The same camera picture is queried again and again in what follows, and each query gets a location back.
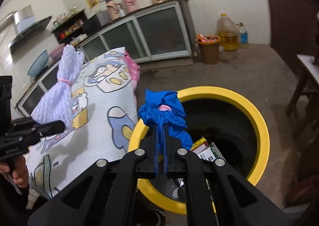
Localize white foam net bundle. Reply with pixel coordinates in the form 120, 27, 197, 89
31, 45, 84, 128

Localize blue plastic bag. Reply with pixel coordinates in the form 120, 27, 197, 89
138, 89, 192, 154

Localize yellow rimmed black trash bin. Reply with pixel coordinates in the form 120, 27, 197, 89
129, 86, 270, 215

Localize glass door kitchen cabinet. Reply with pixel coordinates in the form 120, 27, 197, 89
15, 0, 197, 117

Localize person's left hand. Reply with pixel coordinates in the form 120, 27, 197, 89
0, 156, 29, 188

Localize cardboard boxes in bin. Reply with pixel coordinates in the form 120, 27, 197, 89
191, 138, 224, 162

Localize cartoon printed tablecloth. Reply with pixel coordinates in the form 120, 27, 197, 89
27, 47, 140, 199

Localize blue wash basin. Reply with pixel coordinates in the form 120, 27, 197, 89
28, 50, 49, 78

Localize pink wash basin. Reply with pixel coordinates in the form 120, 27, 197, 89
49, 44, 65, 60

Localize black spice shelf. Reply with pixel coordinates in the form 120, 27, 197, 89
51, 10, 87, 44

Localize range hood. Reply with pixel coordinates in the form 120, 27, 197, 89
8, 5, 52, 51

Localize black microwave oven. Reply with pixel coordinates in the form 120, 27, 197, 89
83, 10, 111, 35

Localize beige thermos jug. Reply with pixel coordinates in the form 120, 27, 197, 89
106, 0, 122, 20

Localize large cooking oil jug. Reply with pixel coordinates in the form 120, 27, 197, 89
216, 12, 240, 52

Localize wooden stool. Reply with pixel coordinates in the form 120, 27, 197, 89
286, 54, 318, 139

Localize pink thermos jug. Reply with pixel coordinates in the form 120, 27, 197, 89
120, 0, 139, 14

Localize dark red door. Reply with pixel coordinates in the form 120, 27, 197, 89
269, 0, 318, 77

